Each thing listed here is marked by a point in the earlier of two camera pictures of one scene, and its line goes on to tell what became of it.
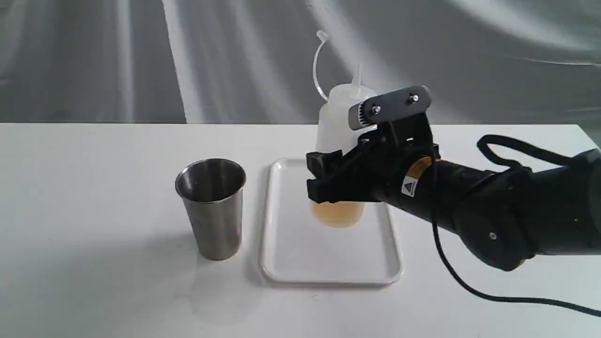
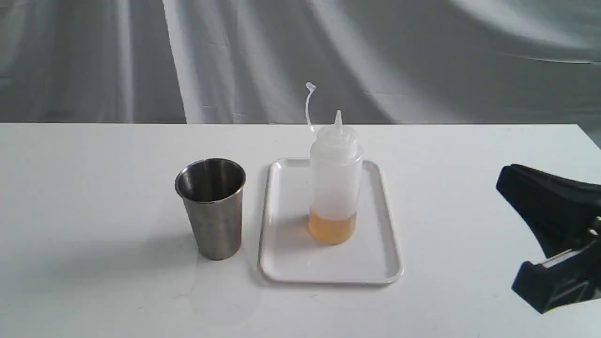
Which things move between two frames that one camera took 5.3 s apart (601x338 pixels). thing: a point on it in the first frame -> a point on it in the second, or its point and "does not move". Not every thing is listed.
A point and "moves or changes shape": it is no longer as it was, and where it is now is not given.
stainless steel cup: x=212 y=189 does not move
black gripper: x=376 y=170 -> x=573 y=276
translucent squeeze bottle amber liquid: x=333 y=134 moves or changes shape
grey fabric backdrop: x=484 y=62 does not move
